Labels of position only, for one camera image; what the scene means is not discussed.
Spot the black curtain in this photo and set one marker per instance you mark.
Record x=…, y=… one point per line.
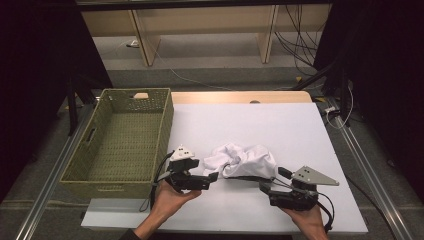
x=33, y=66
x=390, y=66

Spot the person's right hand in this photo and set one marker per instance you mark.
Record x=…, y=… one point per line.
x=308, y=220

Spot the green woven basket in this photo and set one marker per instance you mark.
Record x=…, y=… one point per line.
x=126, y=146

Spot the white t-shirt with black collar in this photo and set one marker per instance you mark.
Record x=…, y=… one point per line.
x=250, y=163

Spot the light wooden shelf unit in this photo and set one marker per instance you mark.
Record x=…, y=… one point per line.
x=206, y=20

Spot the person's left hand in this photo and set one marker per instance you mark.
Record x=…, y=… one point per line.
x=166, y=203

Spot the dark round table grommet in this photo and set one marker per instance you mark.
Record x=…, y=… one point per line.
x=255, y=101

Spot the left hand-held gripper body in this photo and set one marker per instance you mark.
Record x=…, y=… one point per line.
x=181, y=154

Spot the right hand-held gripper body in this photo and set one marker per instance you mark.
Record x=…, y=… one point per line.
x=310, y=176

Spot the black metal stand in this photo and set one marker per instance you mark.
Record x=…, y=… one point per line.
x=71, y=110
x=344, y=100

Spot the small white plug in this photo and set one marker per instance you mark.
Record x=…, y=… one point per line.
x=133, y=43

